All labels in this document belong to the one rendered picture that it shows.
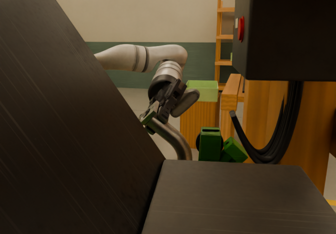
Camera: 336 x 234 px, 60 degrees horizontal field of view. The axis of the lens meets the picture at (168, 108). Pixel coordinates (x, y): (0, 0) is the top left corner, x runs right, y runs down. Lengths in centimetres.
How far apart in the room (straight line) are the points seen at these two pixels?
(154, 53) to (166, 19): 695
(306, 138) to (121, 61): 46
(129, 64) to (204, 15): 681
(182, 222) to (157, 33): 756
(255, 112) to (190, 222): 78
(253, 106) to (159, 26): 684
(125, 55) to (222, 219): 55
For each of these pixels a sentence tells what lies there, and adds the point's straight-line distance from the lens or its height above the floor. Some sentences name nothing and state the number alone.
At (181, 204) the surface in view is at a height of 124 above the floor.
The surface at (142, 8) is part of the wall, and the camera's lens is 794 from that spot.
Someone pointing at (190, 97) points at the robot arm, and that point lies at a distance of 69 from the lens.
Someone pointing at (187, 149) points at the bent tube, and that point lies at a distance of 57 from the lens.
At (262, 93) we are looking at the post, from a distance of 102.
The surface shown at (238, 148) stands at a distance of 74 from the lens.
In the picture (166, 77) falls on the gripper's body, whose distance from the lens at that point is 65.
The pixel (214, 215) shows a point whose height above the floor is 124.
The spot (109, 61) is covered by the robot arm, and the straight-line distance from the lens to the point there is 74.
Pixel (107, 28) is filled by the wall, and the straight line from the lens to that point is 831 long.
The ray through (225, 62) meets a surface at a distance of 684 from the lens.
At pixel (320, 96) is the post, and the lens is 60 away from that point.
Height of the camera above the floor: 140
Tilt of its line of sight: 14 degrees down
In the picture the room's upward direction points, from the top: straight up
